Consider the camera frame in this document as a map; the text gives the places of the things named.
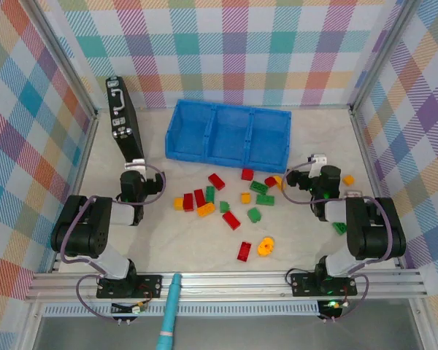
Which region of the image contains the small black wired connector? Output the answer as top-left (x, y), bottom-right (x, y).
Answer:
top-left (110, 299), bottom-right (149, 325)
top-left (316, 299), bottom-right (350, 324)

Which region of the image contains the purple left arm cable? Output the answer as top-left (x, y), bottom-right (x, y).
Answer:
top-left (60, 162), bottom-right (168, 322)

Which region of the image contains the slotted grey cable duct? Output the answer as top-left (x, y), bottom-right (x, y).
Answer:
top-left (42, 304), bottom-right (321, 317)

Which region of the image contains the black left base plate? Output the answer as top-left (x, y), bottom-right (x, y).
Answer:
top-left (96, 273), bottom-right (164, 300)

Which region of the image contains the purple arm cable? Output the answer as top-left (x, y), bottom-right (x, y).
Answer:
top-left (283, 162), bottom-right (393, 322)
top-left (60, 162), bottom-right (168, 322)

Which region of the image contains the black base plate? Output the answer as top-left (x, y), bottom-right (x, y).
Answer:
top-left (290, 271), bottom-right (358, 298)
top-left (96, 273), bottom-right (164, 300)

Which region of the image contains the aluminium side rail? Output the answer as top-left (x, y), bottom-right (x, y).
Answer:
top-left (50, 109), bottom-right (100, 274)
top-left (349, 104), bottom-right (404, 269)

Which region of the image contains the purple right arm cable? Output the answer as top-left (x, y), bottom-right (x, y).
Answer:
top-left (283, 162), bottom-right (393, 322)

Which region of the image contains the round yellow lego piece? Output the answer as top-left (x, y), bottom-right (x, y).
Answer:
top-left (257, 237), bottom-right (276, 258)

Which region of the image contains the blue three-compartment plastic bin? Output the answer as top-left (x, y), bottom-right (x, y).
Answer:
top-left (164, 98), bottom-right (292, 174)

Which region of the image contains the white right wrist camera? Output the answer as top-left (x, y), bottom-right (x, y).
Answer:
top-left (307, 153), bottom-right (329, 179)

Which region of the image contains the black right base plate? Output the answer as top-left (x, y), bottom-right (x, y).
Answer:
top-left (290, 271), bottom-right (358, 298)

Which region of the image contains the long yellow lego brick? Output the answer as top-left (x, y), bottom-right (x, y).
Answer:
top-left (196, 202), bottom-right (216, 219)

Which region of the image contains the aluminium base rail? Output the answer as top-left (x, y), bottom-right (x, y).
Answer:
top-left (24, 270), bottom-right (429, 304)

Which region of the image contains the aluminium frame post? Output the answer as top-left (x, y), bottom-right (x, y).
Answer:
top-left (349, 0), bottom-right (417, 110)
top-left (28, 0), bottom-right (99, 117)

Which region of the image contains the teal pen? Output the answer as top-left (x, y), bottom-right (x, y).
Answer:
top-left (155, 273), bottom-right (183, 350)

